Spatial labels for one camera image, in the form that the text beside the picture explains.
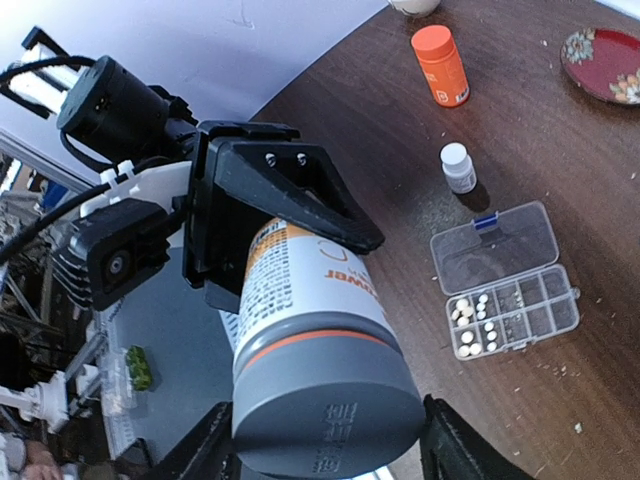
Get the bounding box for small white pill bottle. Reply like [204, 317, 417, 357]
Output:
[440, 142, 477, 195]

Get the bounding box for clear plastic pill organizer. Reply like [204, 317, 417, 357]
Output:
[430, 201, 580, 359]

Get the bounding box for plain white ceramic bowl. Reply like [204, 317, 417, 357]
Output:
[388, 0, 441, 18]

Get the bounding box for orange pill bottle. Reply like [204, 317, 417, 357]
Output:
[411, 25, 470, 108]

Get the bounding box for red floral plate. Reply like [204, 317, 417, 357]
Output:
[560, 27, 639, 106]

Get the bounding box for amber bottle grey cap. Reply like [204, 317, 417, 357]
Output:
[232, 219, 425, 479]

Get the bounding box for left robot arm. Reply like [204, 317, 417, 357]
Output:
[1, 28, 384, 312]

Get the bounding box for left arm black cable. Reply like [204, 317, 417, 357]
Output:
[0, 182, 109, 266]

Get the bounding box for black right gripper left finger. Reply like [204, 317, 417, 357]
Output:
[144, 402, 235, 480]

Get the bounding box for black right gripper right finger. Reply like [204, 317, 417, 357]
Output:
[419, 395, 532, 480]

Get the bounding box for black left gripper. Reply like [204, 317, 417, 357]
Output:
[182, 120, 385, 313]

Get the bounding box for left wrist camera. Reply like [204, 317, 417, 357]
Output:
[52, 159, 194, 312]

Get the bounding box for white pills in organizer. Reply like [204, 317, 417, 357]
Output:
[447, 291, 501, 360]

